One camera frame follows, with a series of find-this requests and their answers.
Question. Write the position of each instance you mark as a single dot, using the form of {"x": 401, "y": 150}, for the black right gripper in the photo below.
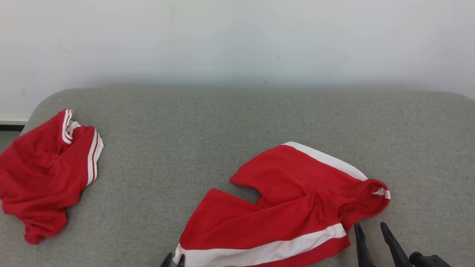
{"x": 430, "y": 261}

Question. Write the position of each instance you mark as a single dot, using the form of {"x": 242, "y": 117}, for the white wall baseboard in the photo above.
{"x": 11, "y": 120}

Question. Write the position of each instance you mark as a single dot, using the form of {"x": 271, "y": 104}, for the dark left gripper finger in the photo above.
{"x": 181, "y": 261}
{"x": 167, "y": 261}

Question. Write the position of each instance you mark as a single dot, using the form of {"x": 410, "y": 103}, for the red shorts wide white stripe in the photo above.
{"x": 282, "y": 174}

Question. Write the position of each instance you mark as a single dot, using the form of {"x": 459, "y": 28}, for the red basketball jersey number 23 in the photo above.
{"x": 41, "y": 174}

